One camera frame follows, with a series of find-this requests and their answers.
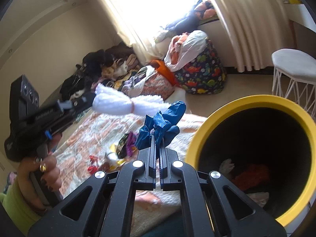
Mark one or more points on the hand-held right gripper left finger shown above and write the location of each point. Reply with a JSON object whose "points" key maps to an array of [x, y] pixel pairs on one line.
{"points": [[152, 153]]}

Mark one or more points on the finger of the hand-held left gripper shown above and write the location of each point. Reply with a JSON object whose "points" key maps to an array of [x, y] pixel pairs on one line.
{"points": [[84, 101], [74, 118]]}

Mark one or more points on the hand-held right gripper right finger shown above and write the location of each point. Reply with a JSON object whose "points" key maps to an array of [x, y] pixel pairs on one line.
{"points": [[161, 158]]}

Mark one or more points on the white knotted plastic bag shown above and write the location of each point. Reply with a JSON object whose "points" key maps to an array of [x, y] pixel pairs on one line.
{"points": [[111, 101]]}

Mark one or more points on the yellow white snack wrapper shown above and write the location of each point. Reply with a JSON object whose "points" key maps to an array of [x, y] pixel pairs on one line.
{"points": [[112, 156]]}

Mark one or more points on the blue glove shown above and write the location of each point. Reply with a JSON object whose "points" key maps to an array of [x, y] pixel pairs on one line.
{"points": [[170, 113]]}

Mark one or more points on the white tissue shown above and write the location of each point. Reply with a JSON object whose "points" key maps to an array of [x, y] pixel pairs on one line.
{"points": [[226, 166]]}

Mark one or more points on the red plastic bag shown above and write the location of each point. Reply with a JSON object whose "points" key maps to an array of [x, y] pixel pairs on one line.
{"points": [[251, 175]]}

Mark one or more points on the yellow rimmed black bin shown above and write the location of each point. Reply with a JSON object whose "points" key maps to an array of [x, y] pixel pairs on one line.
{"points": [[246, 101]]}

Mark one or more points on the person's left forearm green sleeve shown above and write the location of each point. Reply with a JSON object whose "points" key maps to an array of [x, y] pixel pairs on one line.
{"points": [[17, 207]]}

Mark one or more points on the person's left hand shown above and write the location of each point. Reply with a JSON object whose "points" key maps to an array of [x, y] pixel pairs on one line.
{"points": [[49, 172]]}

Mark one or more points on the peach white fluffy blanket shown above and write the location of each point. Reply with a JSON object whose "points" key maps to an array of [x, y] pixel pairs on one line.
{"points": [[98, 130]]}

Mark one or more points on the pile of dark clothes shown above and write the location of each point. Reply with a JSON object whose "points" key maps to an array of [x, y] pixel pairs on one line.
{"points": [[93, 59]]}

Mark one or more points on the red candy wrapper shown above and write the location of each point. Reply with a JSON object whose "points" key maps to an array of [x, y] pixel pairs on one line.
{"points": [[93, 158]]}

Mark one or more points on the pastel floral cloth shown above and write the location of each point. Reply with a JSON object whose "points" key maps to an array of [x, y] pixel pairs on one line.
{"points": [[9, 180]]}

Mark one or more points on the white grey cloth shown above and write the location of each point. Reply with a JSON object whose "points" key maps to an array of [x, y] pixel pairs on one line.
{"points": [[145, 76]]}

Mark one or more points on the floral fabric bag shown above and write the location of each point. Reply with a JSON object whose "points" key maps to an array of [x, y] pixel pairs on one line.
{"points": [[158, 86]]}

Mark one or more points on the cream curtain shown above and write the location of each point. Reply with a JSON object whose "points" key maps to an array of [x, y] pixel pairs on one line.
{"points": [[251, 29], [118, 17]]}

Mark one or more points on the dinosaur print laundry basket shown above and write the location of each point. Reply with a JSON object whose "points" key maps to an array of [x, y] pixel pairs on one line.
{"points": [[205, 74]]}

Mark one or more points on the white bag of clothes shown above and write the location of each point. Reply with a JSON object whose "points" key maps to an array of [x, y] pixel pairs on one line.
{"points": [[195, 44]]}

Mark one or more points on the window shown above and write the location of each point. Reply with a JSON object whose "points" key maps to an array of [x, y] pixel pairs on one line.
{"points": [[153, 0]]}

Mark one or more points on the heap of clothes on sill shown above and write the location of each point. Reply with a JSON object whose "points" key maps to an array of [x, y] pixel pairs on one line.
{"points": [[182, 22]]}

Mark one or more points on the white vanity desk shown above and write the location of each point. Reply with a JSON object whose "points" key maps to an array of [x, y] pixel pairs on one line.
{"points": [[302, 14]]}

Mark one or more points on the yellow green box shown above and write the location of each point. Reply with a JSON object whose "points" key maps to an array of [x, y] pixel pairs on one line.
{"points": [[293, 1]]}

